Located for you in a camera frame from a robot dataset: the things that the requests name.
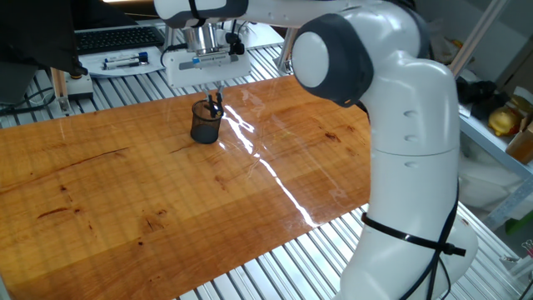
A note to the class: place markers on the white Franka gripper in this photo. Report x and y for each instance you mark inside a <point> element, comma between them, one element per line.
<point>216,75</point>

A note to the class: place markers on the black pen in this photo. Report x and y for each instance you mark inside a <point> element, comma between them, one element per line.
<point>216,114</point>

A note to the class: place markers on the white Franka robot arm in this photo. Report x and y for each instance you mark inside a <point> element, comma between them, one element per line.
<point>408,125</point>

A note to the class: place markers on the black mesh pen holder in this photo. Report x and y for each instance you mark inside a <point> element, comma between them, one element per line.
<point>204,135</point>

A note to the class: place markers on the white paper sheet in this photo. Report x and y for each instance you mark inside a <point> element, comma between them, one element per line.
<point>156,64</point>

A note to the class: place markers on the blue cap marker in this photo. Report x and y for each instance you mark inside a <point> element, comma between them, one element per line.
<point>142,57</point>

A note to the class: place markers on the white marker black cap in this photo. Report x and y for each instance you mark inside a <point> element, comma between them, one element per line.
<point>118,65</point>

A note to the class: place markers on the black keyboard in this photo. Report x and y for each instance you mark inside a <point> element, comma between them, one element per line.
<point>116,39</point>

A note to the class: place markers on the glossy wood grain mat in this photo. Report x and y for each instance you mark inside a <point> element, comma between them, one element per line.
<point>125,187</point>

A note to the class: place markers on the white button box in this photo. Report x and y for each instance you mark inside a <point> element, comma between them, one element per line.
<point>79,89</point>

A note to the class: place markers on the wooden slat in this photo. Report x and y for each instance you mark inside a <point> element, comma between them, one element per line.
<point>59,85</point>

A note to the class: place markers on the grey monitor base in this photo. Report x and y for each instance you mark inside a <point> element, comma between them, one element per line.
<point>16,83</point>

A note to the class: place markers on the black cloth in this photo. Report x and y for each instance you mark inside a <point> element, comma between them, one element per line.
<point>479,93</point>

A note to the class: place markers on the beige diagonal beam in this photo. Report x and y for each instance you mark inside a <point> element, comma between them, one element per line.
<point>479,39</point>

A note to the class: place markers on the grey metal shelf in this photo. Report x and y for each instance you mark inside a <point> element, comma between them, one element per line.
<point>491,143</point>

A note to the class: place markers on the white plastic bag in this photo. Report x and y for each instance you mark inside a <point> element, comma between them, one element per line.
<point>487,179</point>

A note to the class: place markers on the yellow plush toy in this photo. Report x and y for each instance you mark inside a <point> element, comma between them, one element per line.
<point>504,121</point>

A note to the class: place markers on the brown cardboard box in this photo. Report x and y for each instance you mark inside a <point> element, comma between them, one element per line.
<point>522,143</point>

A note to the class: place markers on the green plastic piece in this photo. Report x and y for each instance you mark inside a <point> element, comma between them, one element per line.
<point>522,221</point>

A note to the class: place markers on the pink binder clip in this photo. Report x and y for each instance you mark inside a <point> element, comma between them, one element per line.
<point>529,248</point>

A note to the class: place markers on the aluminium post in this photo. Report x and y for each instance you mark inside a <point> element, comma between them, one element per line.
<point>287,50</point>
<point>168,35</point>

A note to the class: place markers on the light blue slotted rail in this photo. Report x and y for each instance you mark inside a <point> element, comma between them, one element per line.
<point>514,196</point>

